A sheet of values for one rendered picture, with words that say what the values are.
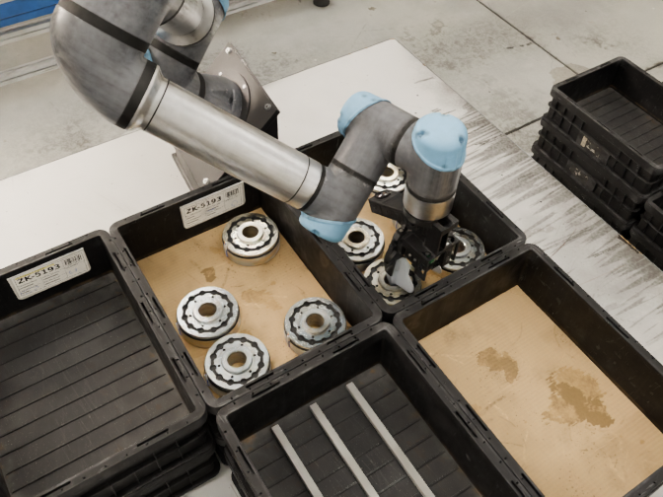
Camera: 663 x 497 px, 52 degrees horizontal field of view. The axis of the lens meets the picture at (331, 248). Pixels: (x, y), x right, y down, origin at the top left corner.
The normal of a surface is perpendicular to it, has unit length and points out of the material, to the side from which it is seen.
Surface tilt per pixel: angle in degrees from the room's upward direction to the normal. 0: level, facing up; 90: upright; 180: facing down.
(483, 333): 0
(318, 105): 0
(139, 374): 0
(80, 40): 59
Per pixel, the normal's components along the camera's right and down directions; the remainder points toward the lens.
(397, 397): 0.03, -0.62
